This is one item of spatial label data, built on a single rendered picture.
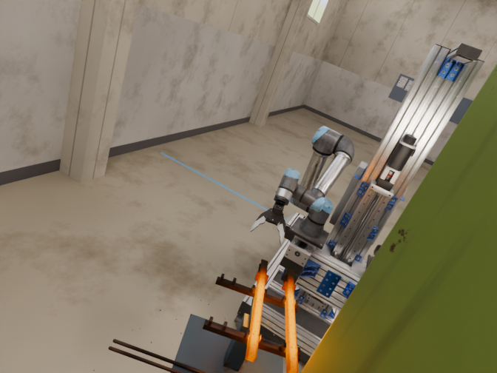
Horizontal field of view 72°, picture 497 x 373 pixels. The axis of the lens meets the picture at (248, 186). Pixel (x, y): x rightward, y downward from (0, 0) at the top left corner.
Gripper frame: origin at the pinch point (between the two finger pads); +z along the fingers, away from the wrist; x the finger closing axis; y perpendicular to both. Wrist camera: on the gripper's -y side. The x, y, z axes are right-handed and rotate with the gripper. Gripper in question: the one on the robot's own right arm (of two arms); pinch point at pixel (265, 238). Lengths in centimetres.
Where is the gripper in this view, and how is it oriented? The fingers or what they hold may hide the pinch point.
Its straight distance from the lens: 155.2
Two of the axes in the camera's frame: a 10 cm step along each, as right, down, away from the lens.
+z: -4.0, 8.8, -2.4
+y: 0.5, 2.9, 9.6
